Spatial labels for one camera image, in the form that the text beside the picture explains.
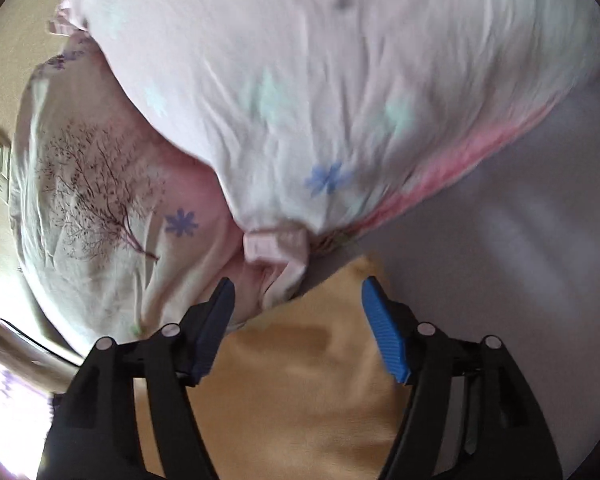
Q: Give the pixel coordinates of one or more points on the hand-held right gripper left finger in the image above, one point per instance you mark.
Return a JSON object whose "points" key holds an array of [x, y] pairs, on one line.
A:
{"points": [[211, 336]]}

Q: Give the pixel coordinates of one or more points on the tan small garment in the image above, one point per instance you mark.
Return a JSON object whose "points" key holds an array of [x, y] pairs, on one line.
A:
{"points": [[300, 390]]}

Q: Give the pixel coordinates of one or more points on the white floral pillow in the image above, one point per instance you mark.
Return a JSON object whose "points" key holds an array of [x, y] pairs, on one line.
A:
{"points": [[330, 90]]}

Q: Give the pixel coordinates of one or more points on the white tree print pillow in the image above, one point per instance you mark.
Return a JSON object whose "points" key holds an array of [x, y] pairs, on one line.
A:
{"points": [[95, 200]]}

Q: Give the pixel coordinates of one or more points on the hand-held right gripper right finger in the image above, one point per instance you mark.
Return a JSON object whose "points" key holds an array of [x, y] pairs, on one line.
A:
{"points": [[386, 335]]}

